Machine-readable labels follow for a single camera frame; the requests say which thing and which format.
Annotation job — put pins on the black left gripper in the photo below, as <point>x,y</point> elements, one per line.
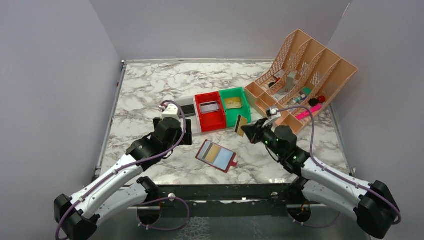
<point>187,131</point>

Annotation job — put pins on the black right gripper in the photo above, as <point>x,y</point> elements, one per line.
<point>256,131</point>

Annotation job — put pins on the gold credit card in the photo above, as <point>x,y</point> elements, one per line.
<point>240,122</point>
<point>210,153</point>

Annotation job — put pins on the red leather card holder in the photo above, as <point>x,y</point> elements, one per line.
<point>216,156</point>

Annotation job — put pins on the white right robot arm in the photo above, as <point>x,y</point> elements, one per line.
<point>371,205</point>

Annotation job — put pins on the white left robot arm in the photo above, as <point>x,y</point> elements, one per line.
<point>79,215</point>

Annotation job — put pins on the gold card in green bin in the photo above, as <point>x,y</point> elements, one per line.
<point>233,103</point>

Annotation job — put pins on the silver card in red bin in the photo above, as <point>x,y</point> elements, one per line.
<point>209,107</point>

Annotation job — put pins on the white plastic bin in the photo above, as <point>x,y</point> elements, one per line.
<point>195,121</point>

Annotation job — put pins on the green plastic bin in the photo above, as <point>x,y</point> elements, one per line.
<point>231,114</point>

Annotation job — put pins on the red plastic bin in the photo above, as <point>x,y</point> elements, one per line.
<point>211,121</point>

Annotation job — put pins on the pink highlighter marker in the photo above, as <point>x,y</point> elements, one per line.
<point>306,113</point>

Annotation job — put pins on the green capped tube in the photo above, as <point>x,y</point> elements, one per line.
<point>302,94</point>

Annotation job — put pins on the red black round item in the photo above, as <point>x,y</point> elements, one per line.
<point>315,101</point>

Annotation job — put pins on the grey box in organizer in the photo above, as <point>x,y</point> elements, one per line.
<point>290,81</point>

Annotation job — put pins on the beige desk organizer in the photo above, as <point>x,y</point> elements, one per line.
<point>318,68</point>

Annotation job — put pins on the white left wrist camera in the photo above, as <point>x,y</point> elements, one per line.
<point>170,110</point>

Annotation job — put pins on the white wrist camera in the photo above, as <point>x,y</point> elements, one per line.
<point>272,115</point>
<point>170,110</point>

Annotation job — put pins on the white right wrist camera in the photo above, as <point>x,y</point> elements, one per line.
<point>272,115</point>

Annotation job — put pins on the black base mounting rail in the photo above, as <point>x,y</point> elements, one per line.
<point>223,200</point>

